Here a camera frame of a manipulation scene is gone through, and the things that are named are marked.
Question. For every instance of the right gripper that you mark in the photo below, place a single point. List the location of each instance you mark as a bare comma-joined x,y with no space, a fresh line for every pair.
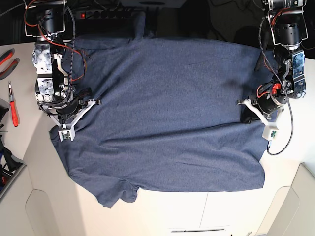
70,110

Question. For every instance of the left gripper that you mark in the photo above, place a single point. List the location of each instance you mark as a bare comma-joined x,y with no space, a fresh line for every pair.
266,102

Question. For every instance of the blue t-shirt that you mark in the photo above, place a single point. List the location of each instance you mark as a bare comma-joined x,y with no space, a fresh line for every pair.
168,119

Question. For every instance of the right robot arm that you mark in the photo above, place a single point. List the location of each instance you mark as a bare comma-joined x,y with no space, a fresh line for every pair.
52,23

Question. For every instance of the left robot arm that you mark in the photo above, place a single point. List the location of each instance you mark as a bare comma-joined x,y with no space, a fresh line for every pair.
283,55

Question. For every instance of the red lit power strip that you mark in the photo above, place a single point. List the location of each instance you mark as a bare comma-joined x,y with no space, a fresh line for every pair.
95,14

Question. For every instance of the orange handled screwdriver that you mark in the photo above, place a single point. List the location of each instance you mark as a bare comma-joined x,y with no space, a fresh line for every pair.
14,115

